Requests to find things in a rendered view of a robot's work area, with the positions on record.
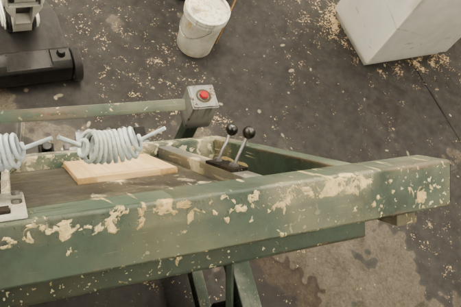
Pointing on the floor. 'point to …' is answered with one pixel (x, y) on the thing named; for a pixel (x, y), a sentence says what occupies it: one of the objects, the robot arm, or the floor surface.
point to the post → (185, 132)
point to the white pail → (202, 22)
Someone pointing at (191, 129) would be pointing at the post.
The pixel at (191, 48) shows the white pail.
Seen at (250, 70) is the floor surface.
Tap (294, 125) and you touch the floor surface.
